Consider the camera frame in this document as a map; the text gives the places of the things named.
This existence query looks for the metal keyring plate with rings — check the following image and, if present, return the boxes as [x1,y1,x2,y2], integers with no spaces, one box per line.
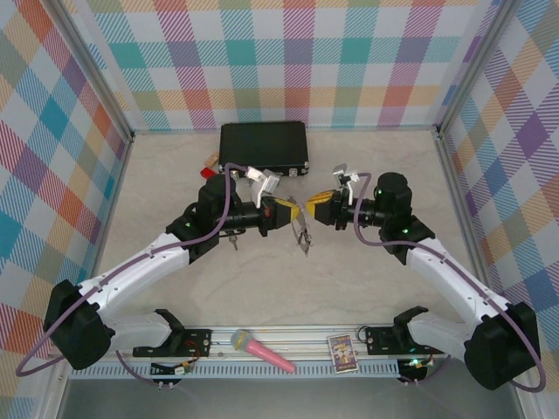
[286,195,316,259]

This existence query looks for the pink toy microphone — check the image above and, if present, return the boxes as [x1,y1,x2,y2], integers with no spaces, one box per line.
[230,328,297,374]

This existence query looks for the small printed card box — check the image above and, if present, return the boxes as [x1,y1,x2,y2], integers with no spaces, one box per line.
[327,333,360,374]

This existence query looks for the grey metal shelf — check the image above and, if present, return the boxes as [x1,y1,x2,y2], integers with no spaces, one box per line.
[56,377,525,419]

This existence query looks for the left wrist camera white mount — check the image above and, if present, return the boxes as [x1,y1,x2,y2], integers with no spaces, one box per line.
[245,166,280,209]

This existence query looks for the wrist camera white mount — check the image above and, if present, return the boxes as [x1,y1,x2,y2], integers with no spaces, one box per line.
[245,166,280,209]
[331,163,364,206]

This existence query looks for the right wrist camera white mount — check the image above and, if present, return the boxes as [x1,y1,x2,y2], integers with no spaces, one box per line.
[331,163,364,206]

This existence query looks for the black briefcase with metal handle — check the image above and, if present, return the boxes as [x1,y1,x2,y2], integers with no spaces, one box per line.
[217,120,312,180]

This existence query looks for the aluminium side rail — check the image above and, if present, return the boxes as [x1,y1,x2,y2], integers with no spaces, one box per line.
[76,133,135,328]
[436,126,499,323]

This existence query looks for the wide aluminium frame rail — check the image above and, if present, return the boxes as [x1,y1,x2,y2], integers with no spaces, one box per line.
[46,322,532,363]

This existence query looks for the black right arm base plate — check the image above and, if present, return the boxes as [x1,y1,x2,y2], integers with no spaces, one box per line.
[364,326,447,357]

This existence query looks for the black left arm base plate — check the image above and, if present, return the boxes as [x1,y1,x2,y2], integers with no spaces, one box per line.
[132,327,214,360]

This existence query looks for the aluminium frame post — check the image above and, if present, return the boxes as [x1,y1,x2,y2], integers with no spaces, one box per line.
[434,0,516,139]
[51,0,135,143]

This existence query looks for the perforated grey cable duct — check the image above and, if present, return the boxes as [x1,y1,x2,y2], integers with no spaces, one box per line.
[69,361,402,380]

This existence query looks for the small connector with wires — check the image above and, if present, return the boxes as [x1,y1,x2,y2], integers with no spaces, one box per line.
[149,360,196,392]
[397,356,433,388]

